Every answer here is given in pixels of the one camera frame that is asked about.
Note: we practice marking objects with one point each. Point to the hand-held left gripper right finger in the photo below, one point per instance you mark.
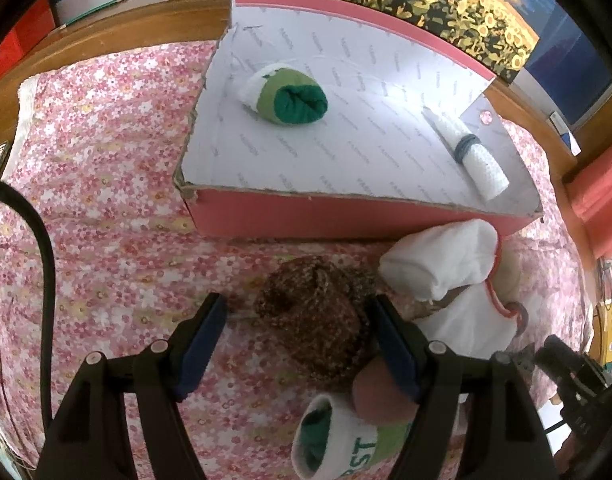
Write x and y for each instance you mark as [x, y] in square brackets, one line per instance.
[393, 350]

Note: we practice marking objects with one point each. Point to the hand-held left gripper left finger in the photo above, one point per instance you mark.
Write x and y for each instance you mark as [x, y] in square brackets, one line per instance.
[201, 350]

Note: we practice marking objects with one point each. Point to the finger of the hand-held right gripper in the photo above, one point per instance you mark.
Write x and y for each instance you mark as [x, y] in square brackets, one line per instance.
[561, 360]

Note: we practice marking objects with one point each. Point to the pinkish brown sock roll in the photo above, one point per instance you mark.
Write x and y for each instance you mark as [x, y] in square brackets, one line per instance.
[376, 390]

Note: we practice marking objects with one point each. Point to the white sock red trim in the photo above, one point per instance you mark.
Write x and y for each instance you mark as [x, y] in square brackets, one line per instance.
[466, 325]
[446, 255]

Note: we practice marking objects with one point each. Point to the brown knitted sock roll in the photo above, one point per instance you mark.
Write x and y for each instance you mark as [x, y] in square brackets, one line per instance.
[311, 320]

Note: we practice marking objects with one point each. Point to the white green printed sock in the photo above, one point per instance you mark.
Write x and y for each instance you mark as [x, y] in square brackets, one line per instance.
[346, 440]

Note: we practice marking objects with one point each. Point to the white cloth grey band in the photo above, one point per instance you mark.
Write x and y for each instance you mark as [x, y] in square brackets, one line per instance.
[481, 160]

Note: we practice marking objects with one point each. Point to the pink cardboard box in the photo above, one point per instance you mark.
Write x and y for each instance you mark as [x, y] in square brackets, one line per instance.
[336, 135]

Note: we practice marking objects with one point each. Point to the beige sock ball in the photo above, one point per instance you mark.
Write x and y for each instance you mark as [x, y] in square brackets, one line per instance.
[508, 275]

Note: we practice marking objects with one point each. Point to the pink curtain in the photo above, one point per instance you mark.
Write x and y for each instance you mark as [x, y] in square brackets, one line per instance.
[601, 195]

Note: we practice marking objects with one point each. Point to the pink floral bedsheet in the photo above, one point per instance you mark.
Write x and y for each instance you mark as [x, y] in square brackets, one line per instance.
[111, 160]

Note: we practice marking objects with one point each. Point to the small white blue box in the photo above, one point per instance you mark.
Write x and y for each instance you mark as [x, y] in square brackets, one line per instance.
[568, 137]

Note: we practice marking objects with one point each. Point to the sunflower painting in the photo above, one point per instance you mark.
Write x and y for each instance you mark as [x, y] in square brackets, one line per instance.
[436, 0]

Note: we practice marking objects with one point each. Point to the red box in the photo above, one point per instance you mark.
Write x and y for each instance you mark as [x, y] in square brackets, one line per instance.
[26, 35]

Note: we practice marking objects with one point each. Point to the wooden bed frame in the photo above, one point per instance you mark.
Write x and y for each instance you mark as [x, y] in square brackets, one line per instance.
[136, 25]

